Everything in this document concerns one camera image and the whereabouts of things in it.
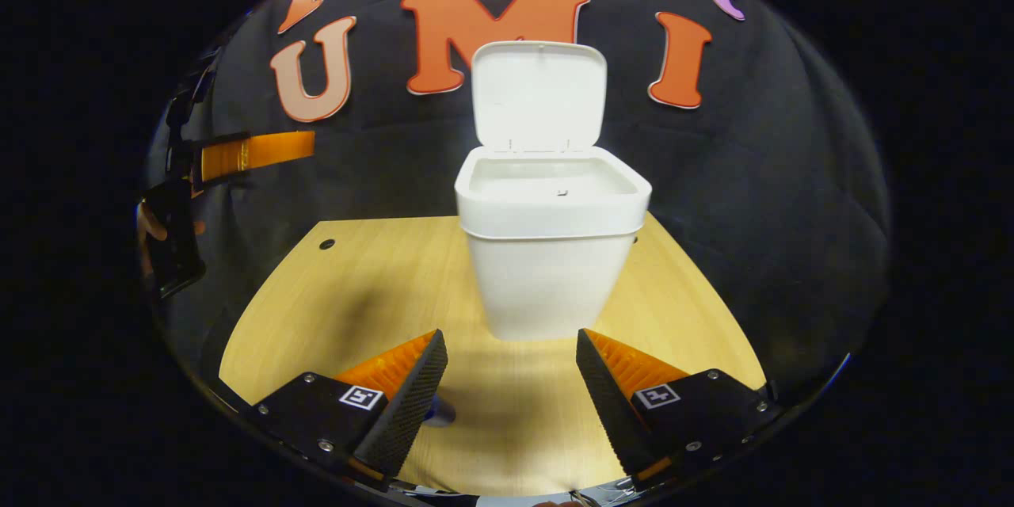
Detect white desktop garbage bin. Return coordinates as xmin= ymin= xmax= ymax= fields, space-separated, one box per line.
xmin=454 ymin=40 xmax=653 ymax=341

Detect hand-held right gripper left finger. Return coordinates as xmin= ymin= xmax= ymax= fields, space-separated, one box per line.
xmin=250 ymin=329 xmax=449 ymax=490

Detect wooden desktop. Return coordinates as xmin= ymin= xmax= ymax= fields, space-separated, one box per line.
xmin=218 ymin=212 xmax=768 ymax=501

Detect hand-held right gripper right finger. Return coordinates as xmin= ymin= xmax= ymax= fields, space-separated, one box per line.
xmin=575 ymin=327 xmax=787 ymax=492

